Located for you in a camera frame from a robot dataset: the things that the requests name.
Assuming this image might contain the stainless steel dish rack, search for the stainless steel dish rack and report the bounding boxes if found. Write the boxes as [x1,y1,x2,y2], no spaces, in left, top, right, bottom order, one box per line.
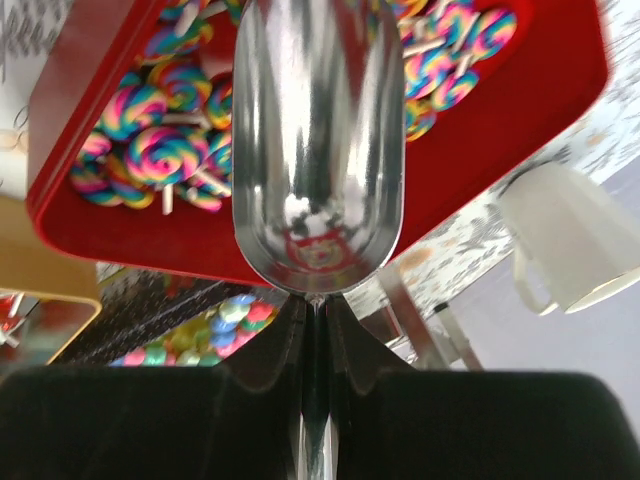
[361,266,483,371]

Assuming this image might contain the silver metal scoop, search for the silver metal scoop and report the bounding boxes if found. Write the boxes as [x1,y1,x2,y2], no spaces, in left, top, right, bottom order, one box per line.
[232,1,405,479]

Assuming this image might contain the gold tin of star candies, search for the gold tin of star candies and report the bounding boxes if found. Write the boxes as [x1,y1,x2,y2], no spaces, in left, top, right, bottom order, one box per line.
[51,272,286,365]

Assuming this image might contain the gold tin of ball lollipops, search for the gold tin of ball lollipops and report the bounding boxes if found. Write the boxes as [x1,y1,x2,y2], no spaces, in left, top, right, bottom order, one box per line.
[1,197,102,373]

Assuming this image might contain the red tin of swirl lollipops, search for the red tin of swirl lollipops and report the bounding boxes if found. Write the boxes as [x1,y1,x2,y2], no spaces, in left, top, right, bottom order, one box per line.
[25,0,614,287]

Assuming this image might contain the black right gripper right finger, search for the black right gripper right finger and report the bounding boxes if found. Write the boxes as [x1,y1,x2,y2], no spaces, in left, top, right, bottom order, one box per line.
[325,298,639,479]

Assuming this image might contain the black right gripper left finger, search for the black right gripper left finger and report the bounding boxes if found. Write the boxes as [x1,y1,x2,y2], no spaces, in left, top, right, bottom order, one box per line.
[1,296,306,479]

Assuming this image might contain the white ceramic mug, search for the white ceramic mug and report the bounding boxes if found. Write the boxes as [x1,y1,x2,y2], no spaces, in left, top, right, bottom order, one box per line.
[497,162,639,316]

